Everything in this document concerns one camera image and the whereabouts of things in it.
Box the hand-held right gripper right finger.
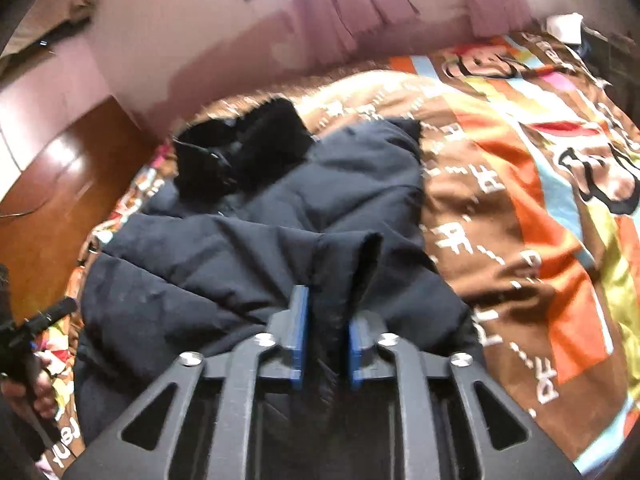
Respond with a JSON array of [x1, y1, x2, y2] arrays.
[[348, 311, 583, 480]]

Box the colourful printed blanket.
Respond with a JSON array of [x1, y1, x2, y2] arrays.
[[47, 30, 640, 480]]

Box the wooden headboard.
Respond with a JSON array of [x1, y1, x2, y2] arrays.
[[0, 95, 168, 306]]

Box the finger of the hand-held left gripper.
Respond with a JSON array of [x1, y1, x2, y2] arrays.
[[26, 297, 79, 330]]

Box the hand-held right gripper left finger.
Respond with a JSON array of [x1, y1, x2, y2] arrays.
[[62, 285, 311, 480]]

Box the person's left forearm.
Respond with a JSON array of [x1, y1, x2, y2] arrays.
[[0, 400, 48, 480]]

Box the beige hanging cloth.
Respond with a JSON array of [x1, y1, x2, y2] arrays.
[[0, 0, 97, 63]]

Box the dark nightstand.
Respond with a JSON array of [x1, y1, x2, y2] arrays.
[[579, 24, 640, 92]]

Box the white object on nightstand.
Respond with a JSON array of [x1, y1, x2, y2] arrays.
[[545, 12, 585, 42]]

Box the person's left hand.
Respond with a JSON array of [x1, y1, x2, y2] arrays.
[[0, 352, 57, 423]]

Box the black padded jacket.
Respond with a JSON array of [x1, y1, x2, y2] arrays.
[[75, 97, 483, 480]]

